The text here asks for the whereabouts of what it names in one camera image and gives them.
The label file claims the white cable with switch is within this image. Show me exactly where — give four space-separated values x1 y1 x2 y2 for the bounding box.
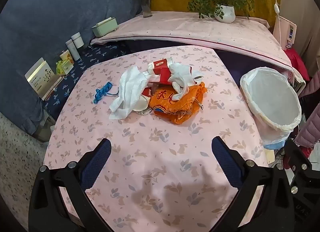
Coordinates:
267 0 286 48

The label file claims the grey blue blanket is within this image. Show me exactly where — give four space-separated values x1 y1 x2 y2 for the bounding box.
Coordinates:
0 0 150 142

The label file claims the white tissue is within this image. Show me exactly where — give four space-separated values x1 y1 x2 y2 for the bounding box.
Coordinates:
109 66 150 120

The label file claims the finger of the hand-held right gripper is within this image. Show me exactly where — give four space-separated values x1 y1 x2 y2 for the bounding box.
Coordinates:
282 138 313 196

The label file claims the white tumbler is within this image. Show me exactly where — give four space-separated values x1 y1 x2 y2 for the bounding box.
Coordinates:
71 32 84 49
65 39 81 62

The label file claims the pale green tissue box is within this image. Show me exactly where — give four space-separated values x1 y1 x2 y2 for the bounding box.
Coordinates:
91 17 118 37

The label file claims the red cloth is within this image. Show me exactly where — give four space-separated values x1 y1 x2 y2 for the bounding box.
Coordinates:
285 47 311 82

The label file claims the pink rabbit print tablecloth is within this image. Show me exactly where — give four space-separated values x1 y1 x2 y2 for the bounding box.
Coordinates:
44 45 269 232

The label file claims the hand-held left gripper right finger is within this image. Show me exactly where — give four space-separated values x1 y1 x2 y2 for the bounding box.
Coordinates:
211 136 298 232

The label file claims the pink electronic device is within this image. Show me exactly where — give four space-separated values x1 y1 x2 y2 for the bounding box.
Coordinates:
272 15 298 49

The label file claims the pink puffer jacket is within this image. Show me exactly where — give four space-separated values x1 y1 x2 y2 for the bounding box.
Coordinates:
294 68 320 149

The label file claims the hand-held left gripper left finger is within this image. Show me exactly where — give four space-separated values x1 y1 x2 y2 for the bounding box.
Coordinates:
28 138 112 232

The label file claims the white cotton glove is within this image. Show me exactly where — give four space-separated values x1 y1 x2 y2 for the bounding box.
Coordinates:
168 63 204 85
172 78 200 101

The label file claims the green snack packet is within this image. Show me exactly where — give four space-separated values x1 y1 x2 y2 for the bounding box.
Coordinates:
55 60 74 76

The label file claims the pink sheet with red stripe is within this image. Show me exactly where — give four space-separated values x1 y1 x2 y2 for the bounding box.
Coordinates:
90 11 306 90

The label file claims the white standing card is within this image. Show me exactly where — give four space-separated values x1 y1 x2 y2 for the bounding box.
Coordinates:
24 58 54 90

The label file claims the blue knotted string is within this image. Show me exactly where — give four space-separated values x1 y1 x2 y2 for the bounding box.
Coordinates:
93 82 119 104

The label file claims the navy floral cloth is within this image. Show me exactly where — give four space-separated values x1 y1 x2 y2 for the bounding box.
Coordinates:
41 41 130 117

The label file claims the white paper bowl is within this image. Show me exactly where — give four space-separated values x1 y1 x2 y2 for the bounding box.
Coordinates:
132 95 151 113

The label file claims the orange plastic bag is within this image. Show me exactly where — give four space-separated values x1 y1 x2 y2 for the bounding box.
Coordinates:
149 82 208 125

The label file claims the trash bin with white liner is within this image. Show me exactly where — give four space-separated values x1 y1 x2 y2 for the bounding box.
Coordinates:
240 67 302 150

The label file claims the book with white cover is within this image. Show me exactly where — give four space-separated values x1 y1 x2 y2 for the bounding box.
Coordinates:
41 75 64 102

